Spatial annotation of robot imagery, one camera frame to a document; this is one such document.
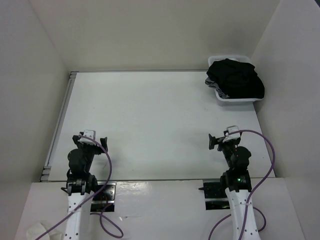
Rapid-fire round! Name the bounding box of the white plastic laundry basket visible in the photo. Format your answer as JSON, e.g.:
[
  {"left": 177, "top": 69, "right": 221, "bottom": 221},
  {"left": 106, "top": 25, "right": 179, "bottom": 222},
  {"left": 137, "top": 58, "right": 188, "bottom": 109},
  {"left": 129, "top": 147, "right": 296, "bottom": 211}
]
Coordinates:
[{"left": 207, "top": 55, "right": 262, "bottom": 106}]

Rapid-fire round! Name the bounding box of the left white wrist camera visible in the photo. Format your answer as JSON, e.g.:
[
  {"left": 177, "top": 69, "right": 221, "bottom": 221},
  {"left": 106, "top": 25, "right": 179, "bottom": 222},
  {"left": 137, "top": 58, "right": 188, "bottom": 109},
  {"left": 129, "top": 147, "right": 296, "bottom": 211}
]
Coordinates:
[{"left": 78, "top": 129, "right": 96, "bottom": 145}]

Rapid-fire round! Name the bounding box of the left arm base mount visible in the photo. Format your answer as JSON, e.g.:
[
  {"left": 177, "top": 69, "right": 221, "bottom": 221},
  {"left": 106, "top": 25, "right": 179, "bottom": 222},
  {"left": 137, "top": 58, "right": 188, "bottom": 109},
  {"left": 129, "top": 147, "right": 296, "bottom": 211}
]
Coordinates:
[{"left": 90, "top": 181, "right": 117, "bottom": 213}]

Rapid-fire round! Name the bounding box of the crumpled white tissue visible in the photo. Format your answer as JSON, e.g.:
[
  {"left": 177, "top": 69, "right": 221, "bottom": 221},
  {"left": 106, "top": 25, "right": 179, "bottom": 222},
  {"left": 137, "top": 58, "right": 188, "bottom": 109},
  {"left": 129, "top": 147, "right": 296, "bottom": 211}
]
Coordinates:
[{"left": 26, "top": 221, "right": 63, "bottom": 240}]

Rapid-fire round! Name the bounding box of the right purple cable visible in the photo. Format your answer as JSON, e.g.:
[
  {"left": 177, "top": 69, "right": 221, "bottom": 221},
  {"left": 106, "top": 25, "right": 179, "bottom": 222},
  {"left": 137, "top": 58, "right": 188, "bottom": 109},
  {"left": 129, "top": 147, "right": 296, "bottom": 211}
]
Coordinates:
[{"left": 208, "top": 129, "right": 276, "bottom": 240}]

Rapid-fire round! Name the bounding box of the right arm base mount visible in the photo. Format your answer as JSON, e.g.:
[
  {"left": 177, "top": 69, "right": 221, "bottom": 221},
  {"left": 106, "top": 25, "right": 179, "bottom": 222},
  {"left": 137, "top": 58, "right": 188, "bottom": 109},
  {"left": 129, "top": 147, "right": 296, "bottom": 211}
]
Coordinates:
[{"left": 198, "top": 181, "right": 230, "bottom": 211}]

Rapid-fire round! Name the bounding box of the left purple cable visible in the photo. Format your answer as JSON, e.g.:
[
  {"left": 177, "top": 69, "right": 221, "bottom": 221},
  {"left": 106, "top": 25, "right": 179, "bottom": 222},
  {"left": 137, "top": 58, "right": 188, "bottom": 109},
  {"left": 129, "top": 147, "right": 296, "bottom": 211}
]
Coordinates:
[{"left": 34, "top": 134, "right": 125, "bottom": 240}]

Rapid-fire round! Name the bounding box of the purple cable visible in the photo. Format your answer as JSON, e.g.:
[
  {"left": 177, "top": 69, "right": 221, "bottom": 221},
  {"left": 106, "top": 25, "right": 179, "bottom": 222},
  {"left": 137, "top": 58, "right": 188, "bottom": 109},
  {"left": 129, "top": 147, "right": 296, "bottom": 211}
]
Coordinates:
[
  {"left": 34, "top": 134, "right": 125, "bottom": 240},
  {"left": 208, "top": 129, "right": 276, "bottom": 240}
]

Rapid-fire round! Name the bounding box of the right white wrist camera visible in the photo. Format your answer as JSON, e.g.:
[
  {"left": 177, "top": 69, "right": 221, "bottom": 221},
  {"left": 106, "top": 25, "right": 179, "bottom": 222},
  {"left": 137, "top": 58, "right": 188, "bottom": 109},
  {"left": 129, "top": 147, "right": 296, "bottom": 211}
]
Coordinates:
[{"left": 223, "top": 125, "right": 241, "bottom": 142}]

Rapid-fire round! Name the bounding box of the grey garment in basket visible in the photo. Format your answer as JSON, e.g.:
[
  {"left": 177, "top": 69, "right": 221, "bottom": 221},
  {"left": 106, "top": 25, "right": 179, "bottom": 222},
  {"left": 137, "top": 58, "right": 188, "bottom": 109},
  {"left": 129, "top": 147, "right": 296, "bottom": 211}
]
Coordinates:
[{"left": 205, "top": 77, "right": 230, "bottom": 99}]

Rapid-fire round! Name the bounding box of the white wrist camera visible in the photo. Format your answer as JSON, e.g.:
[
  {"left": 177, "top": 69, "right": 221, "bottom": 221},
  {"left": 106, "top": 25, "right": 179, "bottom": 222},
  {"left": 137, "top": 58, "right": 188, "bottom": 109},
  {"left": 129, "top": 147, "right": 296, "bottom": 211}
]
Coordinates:
[
  {"left": 223, "top": 125, "right": 241, "bottom": 142},
  {"left": 78, "top": 129, "right": 96, "bottom": 145}
]

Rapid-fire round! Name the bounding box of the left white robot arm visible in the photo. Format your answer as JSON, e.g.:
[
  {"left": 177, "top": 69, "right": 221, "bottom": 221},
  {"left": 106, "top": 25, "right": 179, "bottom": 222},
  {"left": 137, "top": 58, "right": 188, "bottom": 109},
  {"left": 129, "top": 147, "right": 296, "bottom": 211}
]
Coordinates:
[{"left": 63, "top": 130, "right": 104, "bottom": 240}]

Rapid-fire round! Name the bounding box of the black pleated skirt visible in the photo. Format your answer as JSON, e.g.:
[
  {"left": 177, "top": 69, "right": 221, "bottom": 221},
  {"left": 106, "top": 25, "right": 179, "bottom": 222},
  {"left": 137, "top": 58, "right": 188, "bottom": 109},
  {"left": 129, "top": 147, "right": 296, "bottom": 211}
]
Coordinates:
[{"left": 206, "top": 58, "right": 265, "bottom": 99}]

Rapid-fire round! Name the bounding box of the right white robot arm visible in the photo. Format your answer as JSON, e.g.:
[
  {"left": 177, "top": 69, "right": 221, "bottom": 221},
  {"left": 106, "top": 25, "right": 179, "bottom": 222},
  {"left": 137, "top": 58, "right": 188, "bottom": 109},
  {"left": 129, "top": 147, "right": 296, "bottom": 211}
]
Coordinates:
[{"left": 208, "top": 134, "right": 260, "bottom": 240}]

